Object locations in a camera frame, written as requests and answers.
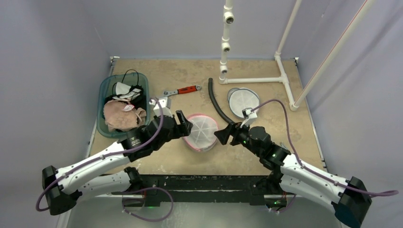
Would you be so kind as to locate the white mesh laundry bag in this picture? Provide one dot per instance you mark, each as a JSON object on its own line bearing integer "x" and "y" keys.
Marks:
{"x": 241, "y": 98}

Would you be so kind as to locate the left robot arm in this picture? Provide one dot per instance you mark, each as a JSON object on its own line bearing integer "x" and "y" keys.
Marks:
{"x": 64, "y": 187}

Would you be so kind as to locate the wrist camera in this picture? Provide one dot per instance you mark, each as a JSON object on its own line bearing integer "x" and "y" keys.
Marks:
{"x": 250, "y": 116}
{"x": 161, "y": 106}

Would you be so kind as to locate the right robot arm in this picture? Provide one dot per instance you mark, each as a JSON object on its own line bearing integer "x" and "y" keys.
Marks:
{"x": 346, "y": 198}

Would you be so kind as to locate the teal plastic bin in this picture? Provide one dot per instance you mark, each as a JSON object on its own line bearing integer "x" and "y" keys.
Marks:
{"x": 107, "y": 89}

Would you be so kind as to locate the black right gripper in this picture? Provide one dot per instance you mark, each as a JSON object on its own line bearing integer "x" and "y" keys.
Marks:
{"x": 233, "y": 131}

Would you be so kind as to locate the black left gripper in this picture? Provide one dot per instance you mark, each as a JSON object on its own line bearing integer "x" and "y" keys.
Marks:
{"x": 181, "y": 129}

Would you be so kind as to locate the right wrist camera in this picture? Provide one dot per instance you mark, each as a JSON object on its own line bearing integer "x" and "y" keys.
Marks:
{"x": 250, "y": 116}

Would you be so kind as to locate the red handled adjustable wrench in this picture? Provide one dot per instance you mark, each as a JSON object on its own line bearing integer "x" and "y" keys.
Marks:
{"x": 184, "y": 90}

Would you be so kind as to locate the white PVC pipe frame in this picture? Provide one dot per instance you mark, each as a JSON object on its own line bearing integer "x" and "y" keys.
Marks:
{"x": 228, "y": 19}

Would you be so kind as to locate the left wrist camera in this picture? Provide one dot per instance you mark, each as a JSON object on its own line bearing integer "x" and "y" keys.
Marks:
{"x": 161, "y": 106}

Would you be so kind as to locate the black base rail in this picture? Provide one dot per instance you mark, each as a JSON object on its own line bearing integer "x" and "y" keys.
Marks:
{"x": 255, "y": 190}

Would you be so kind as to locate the pink lace bra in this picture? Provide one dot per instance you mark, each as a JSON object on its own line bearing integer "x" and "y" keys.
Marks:
{"x": 123, "y": 116}

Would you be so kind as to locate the pink trimmed mesh laundry bag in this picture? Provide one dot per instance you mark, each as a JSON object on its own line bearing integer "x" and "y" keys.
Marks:
{"x": 201, "y": 138}

